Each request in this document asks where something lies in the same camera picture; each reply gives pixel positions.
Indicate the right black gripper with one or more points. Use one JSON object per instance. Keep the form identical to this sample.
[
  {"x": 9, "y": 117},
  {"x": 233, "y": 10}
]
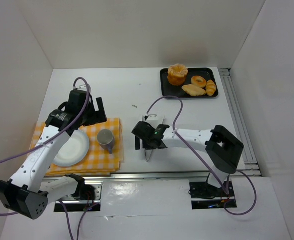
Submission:
[{"x": 143, "y": 144}]

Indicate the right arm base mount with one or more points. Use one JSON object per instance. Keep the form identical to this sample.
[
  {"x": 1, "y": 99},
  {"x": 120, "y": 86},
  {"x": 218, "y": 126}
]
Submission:
[{"x": 207, "y": 197}]

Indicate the yellow checkered cloth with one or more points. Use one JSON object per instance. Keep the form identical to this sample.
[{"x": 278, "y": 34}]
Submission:
[{"x": 97, "y": 162}]

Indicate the black tray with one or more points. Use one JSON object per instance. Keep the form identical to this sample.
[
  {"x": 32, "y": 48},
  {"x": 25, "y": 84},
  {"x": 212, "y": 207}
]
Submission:
[{"x": 168, "y": 89}]

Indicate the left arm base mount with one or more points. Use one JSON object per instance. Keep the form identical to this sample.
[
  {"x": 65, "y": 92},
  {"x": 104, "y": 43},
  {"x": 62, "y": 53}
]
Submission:
[{"x": 91, "y": 200}]

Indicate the oval shell-shaped bread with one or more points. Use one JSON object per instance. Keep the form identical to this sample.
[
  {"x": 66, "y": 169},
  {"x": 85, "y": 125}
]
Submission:
[{"x": 193, "y": 90}]

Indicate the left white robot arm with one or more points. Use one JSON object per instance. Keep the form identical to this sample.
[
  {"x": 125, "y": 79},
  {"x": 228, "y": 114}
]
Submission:
[{"x": 24, "y": 192}]

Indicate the metal tongs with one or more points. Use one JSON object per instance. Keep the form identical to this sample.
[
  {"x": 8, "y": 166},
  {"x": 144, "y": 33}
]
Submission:
[{"x": 148, "y": 154}]

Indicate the ring donut bread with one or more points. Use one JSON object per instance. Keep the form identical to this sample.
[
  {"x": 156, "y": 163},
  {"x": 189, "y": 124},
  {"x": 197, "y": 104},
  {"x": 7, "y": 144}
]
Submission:
[{"x": 198, "y": 81}]

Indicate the purple grey cup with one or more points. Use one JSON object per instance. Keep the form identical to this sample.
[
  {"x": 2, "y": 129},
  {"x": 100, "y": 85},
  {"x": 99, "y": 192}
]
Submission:
[{"x": 106, "y": 140}]

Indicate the striped croissant bread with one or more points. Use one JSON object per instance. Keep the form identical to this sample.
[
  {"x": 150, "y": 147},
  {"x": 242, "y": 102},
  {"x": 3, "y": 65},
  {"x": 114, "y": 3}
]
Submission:
[{"x": 210, "y": 88}]

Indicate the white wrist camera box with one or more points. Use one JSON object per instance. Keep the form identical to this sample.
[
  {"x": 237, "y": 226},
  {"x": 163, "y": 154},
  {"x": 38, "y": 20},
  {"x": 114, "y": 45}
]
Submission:
[{"x": 153, "y": 119}]

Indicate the tall flower-shaped bread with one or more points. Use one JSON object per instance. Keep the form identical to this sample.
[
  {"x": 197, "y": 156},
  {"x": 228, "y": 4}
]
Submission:
[{"x": 176, "y": 74}]

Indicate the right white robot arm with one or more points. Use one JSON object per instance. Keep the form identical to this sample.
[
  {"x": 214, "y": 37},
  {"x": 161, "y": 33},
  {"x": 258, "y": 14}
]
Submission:
[{"x": 218, "y": 149}]

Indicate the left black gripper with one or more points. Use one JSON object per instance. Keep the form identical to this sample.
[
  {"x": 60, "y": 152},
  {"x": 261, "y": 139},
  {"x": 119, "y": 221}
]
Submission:
[{"x": 94, "y": 116}]

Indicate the white plate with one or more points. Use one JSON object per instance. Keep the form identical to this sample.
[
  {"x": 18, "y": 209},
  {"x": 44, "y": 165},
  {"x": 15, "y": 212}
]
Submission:
[{"x": 73, "y": 151}]

